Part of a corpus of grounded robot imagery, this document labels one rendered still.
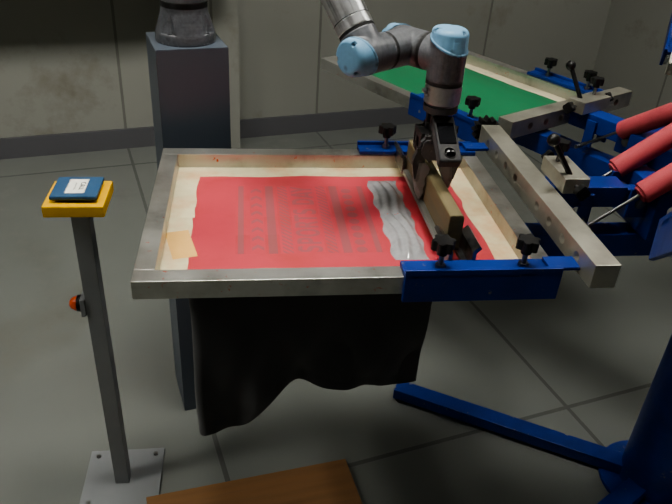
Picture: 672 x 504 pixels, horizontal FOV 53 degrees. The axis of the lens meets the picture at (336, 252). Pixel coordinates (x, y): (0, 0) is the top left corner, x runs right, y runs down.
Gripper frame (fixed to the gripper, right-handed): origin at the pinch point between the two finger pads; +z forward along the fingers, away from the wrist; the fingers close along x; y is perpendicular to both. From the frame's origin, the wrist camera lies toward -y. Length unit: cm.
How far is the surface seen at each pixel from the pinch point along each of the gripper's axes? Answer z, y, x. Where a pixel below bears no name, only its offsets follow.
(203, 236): 5.3, -7.9, 48.9
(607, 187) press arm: -3.2, -2.9, -39.0
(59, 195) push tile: 4, 8, 80
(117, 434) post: 80, 10, 77
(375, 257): 5.3, -16.9, 14.7
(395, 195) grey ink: 4.5, 8.6, 5.7
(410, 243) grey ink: 4.8, -12.5, 6.7
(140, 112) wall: 79, 264, 101
